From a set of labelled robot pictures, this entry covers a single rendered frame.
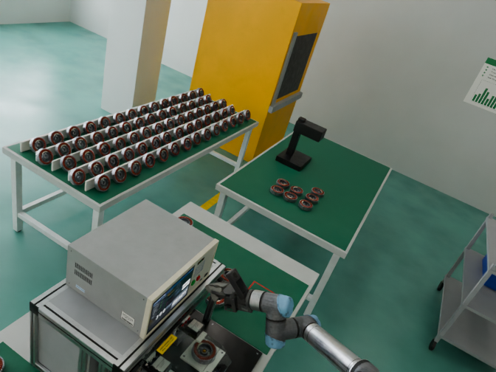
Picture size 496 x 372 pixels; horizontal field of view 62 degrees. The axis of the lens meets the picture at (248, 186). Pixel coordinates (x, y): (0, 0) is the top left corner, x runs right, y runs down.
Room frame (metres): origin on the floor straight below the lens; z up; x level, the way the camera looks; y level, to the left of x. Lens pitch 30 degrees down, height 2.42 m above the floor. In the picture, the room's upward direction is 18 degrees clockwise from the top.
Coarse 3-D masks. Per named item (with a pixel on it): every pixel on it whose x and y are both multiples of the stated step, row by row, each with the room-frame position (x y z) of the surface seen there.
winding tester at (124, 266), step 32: (128, 224) 1.28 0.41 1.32; (160, 224) 1.35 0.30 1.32; (96, 256) 1.07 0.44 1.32; (128, 256) 1.12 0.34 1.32; (160, 256) 1.17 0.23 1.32; (192, 256) 1.22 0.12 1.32; (96, 288) 1.03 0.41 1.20; (128, 288) 0.99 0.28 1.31; (160, 288) 1.02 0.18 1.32; (192, 288) 1.24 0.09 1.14; (128, 320) 0.98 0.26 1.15; (160, 320) 1.04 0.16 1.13
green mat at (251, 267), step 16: (224, 240) 2.09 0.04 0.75; (224, 256) 1.94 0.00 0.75; (240, 256) 1.98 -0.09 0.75; (256, 256) 2.03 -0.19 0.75; (240, 272) 1.84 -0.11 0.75; (256, 272) 1.89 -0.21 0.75; (272, 272) 1.93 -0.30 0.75; (256, 288) 1.76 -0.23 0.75; (272, 288) 1.80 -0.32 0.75; (288, 288) 1.84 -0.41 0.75; (304, 288) 1.89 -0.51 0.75; (224, 304) 1.57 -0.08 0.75; (224, 320) 1.47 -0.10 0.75; (240, 320) 1.50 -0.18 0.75; (256, 320) 1.53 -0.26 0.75; (240, 336) 1.40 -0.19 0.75; (256, 336) 1.44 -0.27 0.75
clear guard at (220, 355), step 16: (176, 336) 1.05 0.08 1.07; (192, 336) 1.07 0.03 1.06; (208, 336) 1.09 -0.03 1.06; (176, 352) 0.98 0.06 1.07; (192, 352) 1.00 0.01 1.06; (208, 352) 1.02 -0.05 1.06; (224, 352) 1.06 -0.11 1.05; (160, 368) 0.90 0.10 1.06; (176, 368) 0.92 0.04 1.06; (192, 368) 0.94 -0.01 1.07; (208, 368) 0.96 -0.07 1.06
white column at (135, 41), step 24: (120, 0) 4.81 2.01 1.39; (144, 0) 4.70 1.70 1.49; (168, 0) 5.06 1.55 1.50; (120, 24) 4.79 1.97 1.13; (144, 24) 4.71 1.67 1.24; (120, 48) 4.78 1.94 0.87; (144, 48) 4.76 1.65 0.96; (120, 72) 4.77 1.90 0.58; (144, 72) 4.82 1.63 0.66; (120, 96) 4.76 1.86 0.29; (144, 96) 4.89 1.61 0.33
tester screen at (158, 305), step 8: (184, 280) 1.14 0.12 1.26; (176, 288) 1.10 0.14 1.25; (184, 288) 1.16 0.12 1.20; (168, 296) 1.05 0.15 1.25; (176, 296) 1.12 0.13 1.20; (184, 296) 1.18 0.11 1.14; (160, 304) 1.01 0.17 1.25; (168, 304) 1.07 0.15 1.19; (152, 312) 0.97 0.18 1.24; (152, 320) 0.98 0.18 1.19
